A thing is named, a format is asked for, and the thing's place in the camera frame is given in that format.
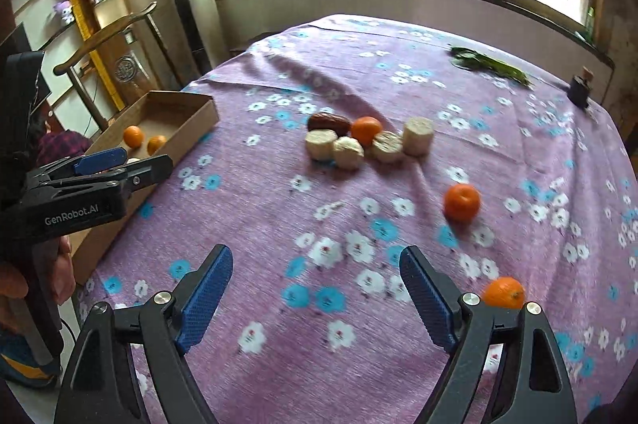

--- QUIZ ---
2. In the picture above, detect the yellow wooden post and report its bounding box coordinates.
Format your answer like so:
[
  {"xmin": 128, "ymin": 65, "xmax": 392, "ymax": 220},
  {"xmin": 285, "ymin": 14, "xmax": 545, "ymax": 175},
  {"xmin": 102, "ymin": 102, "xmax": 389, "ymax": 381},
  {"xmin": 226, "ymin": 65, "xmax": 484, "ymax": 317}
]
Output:
[{"xmin": 56, "ymin": 0, "xmax": 125, "ymax": 112}]

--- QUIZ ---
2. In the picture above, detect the tall white yam chunk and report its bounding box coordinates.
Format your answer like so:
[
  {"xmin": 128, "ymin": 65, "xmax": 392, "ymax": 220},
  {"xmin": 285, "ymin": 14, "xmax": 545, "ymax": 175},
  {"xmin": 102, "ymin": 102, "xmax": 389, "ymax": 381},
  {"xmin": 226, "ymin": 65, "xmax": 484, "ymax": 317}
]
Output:
[{"xmin": 403, "ymin": 117, "xmax": 435, "ymax": 156}]

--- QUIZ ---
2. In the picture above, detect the purple plush toy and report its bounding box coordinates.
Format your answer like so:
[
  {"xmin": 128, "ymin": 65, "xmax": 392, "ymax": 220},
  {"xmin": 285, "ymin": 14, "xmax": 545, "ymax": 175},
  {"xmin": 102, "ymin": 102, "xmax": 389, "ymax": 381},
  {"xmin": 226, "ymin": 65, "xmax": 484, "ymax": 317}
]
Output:
[{"xmin": 52, "ymin": 0, "xmax": 75, "ymax": 26}]

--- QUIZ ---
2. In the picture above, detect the dark red knitted cloth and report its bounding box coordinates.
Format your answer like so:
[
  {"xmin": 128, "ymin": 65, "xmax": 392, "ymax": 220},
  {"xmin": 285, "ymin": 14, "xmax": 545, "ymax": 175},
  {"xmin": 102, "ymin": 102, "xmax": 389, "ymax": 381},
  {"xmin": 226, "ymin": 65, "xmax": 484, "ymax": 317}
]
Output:
[{"xmin": 37, "ymin": 130, "xmax": 95, "ymax": 166}]

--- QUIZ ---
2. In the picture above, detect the green leafy vegetable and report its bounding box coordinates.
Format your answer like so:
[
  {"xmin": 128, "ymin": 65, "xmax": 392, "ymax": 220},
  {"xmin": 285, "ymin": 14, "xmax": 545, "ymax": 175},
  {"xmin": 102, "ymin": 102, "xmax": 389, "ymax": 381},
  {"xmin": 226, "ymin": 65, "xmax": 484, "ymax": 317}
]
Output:
[{"xmin": 450, "ymin": 46, "xmax": 534, "ymax": 88}]

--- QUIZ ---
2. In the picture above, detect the purple floral tablecloth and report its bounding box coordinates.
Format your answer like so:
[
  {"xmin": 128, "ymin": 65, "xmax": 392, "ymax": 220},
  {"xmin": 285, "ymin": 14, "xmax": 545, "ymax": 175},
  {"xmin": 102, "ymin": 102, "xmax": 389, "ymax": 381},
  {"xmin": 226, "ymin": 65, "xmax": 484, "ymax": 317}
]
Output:
[{"xmin": 75, "ymin": 14, "xmax": 638, "ymax": 424}]

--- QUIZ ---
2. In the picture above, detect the dark wooden chair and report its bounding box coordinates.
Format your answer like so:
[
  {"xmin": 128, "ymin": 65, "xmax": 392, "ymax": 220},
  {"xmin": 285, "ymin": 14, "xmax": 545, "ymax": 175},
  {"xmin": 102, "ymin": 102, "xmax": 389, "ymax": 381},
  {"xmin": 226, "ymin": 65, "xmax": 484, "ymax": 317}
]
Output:
[{"xmin": 53, "ymin": 2, "xmax": 185, "ymax": 130}]

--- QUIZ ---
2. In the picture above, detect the wrinkled red date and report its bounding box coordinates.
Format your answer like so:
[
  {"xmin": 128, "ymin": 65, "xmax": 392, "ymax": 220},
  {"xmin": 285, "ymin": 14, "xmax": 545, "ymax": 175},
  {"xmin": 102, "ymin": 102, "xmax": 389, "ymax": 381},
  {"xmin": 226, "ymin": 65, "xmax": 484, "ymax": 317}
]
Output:
[{"xmin": 307, "ymin": 112, "xmax": 356, "ymax": 134}]

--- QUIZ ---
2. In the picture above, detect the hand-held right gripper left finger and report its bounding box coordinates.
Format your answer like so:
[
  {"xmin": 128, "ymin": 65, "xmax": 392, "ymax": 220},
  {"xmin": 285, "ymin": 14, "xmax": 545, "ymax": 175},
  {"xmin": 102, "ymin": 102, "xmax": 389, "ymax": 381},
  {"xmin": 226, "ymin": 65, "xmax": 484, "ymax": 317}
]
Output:
[{"xmin": 54, "ymin": 245, "xmax": 234, "ymax": 424}]

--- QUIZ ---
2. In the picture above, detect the blue and orange cloth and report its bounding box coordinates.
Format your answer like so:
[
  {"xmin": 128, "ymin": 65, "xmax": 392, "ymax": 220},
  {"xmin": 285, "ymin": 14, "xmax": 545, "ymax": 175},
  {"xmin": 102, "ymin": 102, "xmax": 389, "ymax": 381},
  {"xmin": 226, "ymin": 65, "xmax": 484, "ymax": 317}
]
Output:
[{"xmin": 0, "ymin": 329, "xmax": 61, "ymax": 388}]

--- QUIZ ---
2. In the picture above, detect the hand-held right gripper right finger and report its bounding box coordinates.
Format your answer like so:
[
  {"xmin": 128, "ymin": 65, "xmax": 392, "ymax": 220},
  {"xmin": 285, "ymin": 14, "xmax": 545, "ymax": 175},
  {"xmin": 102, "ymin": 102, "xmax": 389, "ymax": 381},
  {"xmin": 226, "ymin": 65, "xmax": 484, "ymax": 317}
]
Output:
[{"xmin": 399, "ymin": 246, "xmax": 579, "ymax": 424}]

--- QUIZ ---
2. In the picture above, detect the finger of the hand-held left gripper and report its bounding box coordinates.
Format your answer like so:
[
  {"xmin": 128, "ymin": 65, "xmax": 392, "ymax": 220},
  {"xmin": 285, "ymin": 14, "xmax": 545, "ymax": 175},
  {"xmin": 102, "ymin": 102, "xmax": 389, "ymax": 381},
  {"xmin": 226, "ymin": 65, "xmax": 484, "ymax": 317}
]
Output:
[
  {"xmin": 27, "ymin": 155, "xmax": 173, "ymax": 205},
  {"xmin": 35, "ymin": 147, "xmax": 129, "ymax": 180}
]

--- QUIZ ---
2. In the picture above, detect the person's left hand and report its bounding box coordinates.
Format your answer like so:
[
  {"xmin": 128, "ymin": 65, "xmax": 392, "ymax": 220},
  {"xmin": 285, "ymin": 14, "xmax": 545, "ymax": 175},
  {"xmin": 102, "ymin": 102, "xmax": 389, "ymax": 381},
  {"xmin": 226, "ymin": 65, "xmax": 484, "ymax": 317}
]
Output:
[{"xmin": 0, "ymin": 235, "xmax": 75, "ymax": 320}]

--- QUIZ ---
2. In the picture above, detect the small dark bottle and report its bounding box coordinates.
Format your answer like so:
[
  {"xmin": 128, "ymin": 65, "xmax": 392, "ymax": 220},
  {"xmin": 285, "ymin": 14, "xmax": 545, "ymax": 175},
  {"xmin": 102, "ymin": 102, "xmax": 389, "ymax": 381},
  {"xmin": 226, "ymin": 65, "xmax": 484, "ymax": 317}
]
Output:
[{"xmin": 568, "ymin": 67, "xmax": 595, "ymax": 109}]

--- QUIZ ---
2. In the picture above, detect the shallow cardboard box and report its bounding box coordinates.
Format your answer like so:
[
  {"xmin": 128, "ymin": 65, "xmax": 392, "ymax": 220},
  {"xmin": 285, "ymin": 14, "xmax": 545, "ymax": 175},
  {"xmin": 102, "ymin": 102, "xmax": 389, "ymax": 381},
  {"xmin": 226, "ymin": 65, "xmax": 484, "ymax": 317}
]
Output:
[{"xmin": 70, "ymin": 91, "xmax": 220, "ymax": 286}]

